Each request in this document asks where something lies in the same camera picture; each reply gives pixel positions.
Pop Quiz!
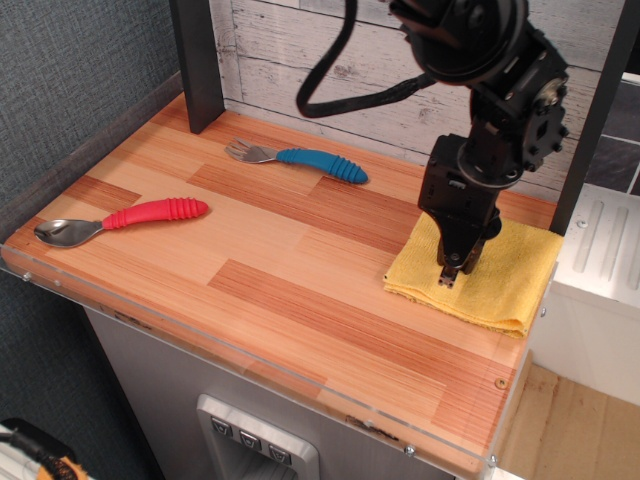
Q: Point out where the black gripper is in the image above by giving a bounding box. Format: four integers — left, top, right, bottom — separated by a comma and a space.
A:
418, 134, 518, 289

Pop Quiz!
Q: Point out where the yellow cloth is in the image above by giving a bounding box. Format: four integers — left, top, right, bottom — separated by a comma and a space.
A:
384, 214, 563, 338

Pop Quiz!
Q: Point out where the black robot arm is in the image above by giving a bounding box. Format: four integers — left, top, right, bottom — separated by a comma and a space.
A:
390, 1, 568, 288

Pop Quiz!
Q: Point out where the white drainer sink unit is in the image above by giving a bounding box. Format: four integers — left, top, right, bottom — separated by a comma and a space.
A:
529, 72, 640, 409

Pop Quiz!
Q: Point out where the clear acrylic edge guard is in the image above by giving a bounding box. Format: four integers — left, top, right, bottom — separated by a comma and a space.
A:
3, 238, 530, 478

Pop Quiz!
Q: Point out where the silver dispenser panel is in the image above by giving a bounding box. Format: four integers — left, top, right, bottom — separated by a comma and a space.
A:
197, 394, 321, 479

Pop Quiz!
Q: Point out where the grey cabinet front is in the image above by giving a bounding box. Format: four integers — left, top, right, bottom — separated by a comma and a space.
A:
86, 309, 450, 479

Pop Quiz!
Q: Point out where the orange object at corner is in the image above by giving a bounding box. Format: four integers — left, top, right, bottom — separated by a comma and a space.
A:
36, 457, 89, 480

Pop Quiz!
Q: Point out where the blue handled fork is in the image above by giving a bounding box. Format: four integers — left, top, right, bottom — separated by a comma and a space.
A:
224, 138, 369, 185

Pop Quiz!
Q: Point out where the dark right upright post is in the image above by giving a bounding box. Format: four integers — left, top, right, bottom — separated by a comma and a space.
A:
549, 0, 639, 236

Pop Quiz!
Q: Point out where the dark upright post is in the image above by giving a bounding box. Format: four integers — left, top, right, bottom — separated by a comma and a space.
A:
169, 0, 225, 134
549, 0, 639, 236

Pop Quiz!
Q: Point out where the dark left upright post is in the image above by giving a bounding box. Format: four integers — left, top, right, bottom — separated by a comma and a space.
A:
169, 0, 225, 134

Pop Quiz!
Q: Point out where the red handled spoon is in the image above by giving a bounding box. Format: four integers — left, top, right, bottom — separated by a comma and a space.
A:
34, 198, 209, 248

